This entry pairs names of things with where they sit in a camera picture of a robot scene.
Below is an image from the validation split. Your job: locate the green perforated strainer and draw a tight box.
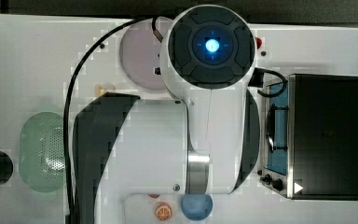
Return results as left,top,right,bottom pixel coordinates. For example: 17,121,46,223
19,112,65,193

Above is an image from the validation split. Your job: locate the blue bowl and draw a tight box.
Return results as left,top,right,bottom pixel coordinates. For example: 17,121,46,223
181,194,213,221

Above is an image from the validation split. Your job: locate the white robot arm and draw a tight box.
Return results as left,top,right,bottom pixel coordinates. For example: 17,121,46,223
71,5,260,224

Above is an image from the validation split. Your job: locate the orange slice toy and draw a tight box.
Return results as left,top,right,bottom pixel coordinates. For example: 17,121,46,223
155,203,172,221

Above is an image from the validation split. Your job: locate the red tomato toy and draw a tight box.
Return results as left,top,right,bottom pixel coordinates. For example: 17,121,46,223
255,37,263,49

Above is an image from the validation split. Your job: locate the red strawberry toy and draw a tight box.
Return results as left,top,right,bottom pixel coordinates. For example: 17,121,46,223
148,194,160,199

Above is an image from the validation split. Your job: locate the black toaster oven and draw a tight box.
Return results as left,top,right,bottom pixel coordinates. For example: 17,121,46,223
258,74,358,201

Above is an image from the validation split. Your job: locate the lilac round plate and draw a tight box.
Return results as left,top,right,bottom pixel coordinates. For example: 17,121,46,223
119,19,165,91

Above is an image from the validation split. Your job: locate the yellow banana peel toy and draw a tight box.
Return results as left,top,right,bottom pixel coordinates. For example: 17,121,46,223
94,84,116,97

